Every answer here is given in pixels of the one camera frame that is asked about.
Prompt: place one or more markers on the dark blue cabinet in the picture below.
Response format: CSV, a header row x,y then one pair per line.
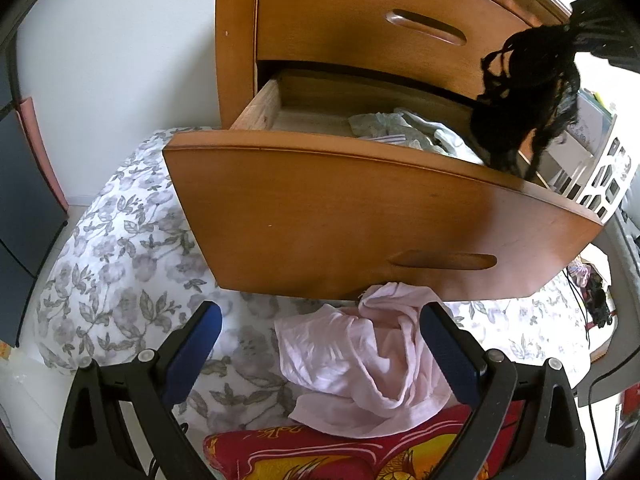
x,y
25,240

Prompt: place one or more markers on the pale booklet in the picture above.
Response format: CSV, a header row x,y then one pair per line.
x,y
592,120

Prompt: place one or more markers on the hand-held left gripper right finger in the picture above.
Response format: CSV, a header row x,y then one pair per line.
x,y
450,355

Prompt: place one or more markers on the white openwork rack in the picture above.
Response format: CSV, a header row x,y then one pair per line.
x,y
605,180

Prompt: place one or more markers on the wooden nightstand drawer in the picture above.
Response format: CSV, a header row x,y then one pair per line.
x,y
350,220
350,25

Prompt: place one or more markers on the black lace garment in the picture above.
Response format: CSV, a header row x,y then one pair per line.
x,y
520,100

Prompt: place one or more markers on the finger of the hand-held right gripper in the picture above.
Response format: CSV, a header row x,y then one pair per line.
x,y
595,25

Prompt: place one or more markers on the pink board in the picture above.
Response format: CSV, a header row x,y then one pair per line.
x,y
42,155

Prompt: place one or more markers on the pale green garment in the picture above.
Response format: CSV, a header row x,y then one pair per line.
x,y
400,127

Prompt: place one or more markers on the wooden nightstand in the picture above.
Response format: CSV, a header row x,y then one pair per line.
x,y
235,35

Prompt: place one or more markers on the pale pink garment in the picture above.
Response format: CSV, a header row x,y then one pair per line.
x,y
350,365

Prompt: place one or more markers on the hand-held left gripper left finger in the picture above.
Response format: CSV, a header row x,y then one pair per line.
x,y
192,355

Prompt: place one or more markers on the grey floral blanket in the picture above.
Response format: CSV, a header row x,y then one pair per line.
x,y
125,270

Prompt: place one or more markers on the red floral cloth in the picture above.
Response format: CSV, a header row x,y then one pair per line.
x,y
310,455

